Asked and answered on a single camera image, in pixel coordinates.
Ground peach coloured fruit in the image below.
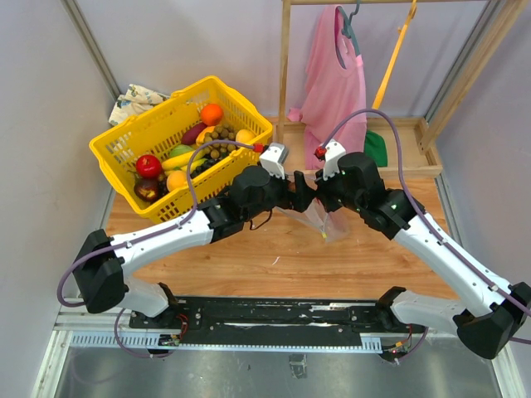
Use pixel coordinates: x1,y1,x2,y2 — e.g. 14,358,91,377
166,170,188,192

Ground bright red apple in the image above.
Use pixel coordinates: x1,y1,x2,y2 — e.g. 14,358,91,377
135,154,163,179

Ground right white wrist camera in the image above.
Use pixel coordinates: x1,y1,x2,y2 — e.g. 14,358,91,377
314,139,346,181

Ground purple sweet potato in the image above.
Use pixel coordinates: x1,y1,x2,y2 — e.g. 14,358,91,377
181,122,207,146

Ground purple cable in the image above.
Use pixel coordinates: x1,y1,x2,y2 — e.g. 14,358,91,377
56,139,266,308
325,109,531,345

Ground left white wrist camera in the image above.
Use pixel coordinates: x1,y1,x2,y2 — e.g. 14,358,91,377
259,143,289,179

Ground clear zip top bag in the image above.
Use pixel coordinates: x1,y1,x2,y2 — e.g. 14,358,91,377
277,199,350,244

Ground yellow banana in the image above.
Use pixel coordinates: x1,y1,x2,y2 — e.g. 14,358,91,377
162,149,206,171

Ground teal clothes hanger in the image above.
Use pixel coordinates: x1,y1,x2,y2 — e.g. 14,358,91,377
334,1,361,70

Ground brown longan bunch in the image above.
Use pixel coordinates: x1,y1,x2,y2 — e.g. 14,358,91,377
204,124,236,159

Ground yellow clothes hanger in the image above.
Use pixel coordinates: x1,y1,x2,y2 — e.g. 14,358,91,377
372,0,417,109

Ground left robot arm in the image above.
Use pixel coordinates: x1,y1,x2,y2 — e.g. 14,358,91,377
72,166,316,328

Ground orange fruit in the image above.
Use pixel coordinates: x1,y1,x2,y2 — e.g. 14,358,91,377
200,104,224,127

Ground green cloth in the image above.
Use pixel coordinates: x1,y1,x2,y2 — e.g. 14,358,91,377
364,130,388,167

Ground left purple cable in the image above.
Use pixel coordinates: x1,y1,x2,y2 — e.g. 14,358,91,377
56,139,266,308

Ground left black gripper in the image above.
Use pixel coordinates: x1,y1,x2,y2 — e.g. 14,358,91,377
244,163,317,223

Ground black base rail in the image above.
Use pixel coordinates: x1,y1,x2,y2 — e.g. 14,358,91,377
129,296,424,353

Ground yellow plastic basket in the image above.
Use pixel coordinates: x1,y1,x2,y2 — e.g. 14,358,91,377
89,75,273,224

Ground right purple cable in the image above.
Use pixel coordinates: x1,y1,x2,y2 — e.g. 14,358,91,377
325,109,531,345

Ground pink shirt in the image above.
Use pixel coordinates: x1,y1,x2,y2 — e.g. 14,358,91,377
288,5,366,169

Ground yellow lemon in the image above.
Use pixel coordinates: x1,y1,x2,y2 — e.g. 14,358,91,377
235,129,256,144

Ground patterned cloth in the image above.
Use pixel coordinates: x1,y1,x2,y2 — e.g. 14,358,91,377
108,84,170,126

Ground aluminium frame post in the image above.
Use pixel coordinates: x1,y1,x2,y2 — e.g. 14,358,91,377
424,1,504,123
61,0,120,99

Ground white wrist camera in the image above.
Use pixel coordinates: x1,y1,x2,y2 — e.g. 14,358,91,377
314,139,346,181
259,143,289,179

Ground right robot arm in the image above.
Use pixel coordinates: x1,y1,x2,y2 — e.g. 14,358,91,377
316,148,530,359

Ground dark grape bunch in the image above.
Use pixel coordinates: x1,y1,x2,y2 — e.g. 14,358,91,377
190,158,221,179

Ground right aluminium frame post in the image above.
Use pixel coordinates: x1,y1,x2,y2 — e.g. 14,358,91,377
424,1,504,123

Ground left aluminium frame post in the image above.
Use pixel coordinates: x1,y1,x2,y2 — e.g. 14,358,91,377
61,0,120,99

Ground green fruit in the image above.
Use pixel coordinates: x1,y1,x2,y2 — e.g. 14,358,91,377
168,144,194,158

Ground wooden clothes rack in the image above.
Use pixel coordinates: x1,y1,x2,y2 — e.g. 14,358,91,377
270,1,530,179

